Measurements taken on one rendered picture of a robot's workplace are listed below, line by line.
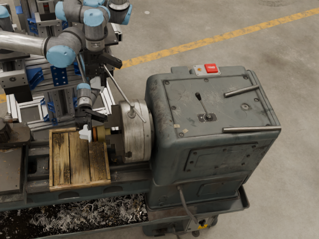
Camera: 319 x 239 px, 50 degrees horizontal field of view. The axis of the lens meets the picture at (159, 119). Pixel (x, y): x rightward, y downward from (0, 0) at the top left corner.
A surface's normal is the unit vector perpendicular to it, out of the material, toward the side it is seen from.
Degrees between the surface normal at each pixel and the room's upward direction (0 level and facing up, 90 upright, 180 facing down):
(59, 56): 90
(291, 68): 0
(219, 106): 0
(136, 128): 32
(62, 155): 0
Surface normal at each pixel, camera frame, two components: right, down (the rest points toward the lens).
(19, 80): 0.33, 0.77
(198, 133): 0.11, -0.60
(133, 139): 0.22, 0.22
